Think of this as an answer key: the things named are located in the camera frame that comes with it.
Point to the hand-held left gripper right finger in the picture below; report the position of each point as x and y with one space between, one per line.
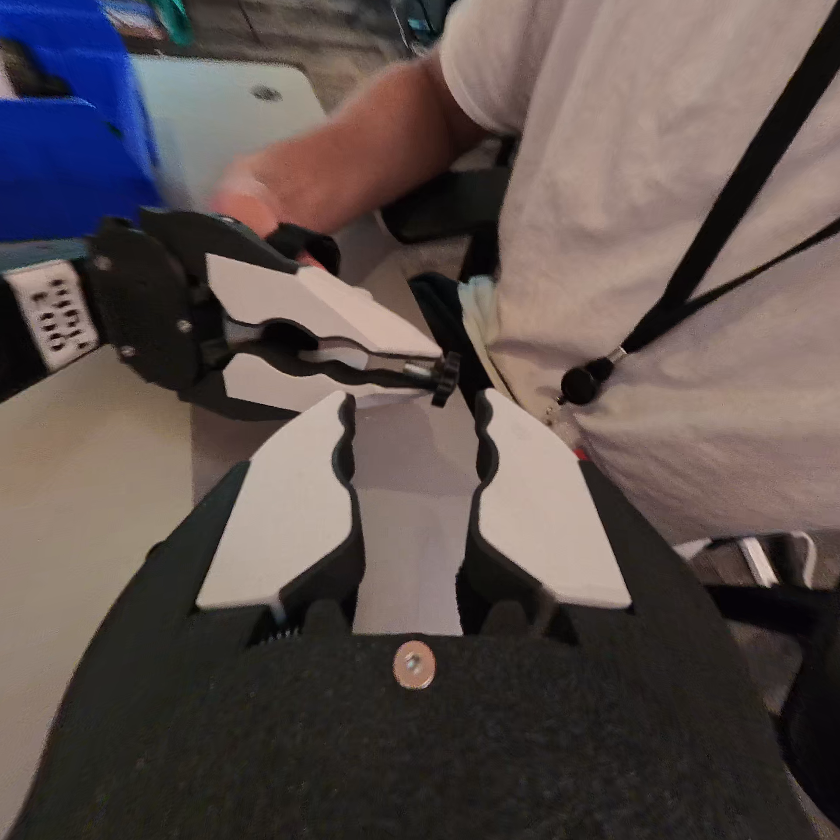
544 525

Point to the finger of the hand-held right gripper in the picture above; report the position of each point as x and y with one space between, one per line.
262 387
328 302

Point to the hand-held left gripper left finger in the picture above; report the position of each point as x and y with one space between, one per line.
282 525

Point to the black knob screw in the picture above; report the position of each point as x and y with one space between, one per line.
449 380

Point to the blue bin with tag sticker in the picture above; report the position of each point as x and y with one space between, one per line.
65 170

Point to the person's right hand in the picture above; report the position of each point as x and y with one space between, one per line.
246 203

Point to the green bin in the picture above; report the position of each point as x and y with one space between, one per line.
176 19

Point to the person's white shirt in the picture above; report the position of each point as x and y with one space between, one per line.
623 197

